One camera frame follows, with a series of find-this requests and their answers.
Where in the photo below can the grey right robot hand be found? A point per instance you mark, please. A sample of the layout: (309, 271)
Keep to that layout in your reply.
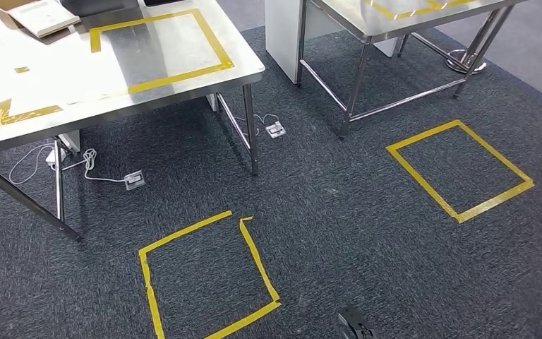
(355, 323)

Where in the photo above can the stainless steel workbench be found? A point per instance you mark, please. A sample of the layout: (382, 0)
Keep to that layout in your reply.
(65, 79)
(346, 14)

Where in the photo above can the yellow floor tape square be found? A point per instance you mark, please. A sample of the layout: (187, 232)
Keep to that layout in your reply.
(495, 200)
(187, 235)

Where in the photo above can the metal floor socket box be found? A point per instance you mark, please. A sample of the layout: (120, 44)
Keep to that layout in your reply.
(134, 180)
(275, 129)

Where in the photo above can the chrome stanchion base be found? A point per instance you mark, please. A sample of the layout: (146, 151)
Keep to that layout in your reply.
(458, 58)

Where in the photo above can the white cabinet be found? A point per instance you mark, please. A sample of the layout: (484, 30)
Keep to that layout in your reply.
(282, 37)

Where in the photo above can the yellow tape rectangle outline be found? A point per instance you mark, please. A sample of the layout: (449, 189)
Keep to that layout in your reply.
(182, 76)
(416, 13)

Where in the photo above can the white power adapter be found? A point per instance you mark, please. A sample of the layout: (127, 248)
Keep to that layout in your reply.
(55, 156)

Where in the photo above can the yellow tape corner mark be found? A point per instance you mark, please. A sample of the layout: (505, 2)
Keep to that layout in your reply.
(28, 114)

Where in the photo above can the black flat device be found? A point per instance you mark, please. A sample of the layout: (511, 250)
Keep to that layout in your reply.
(98, 5)

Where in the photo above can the small yellow tape piece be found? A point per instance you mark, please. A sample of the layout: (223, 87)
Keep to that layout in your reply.
(22, 69)

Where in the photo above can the white flat pad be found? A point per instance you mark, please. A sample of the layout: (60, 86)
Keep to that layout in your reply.
(44, 18)

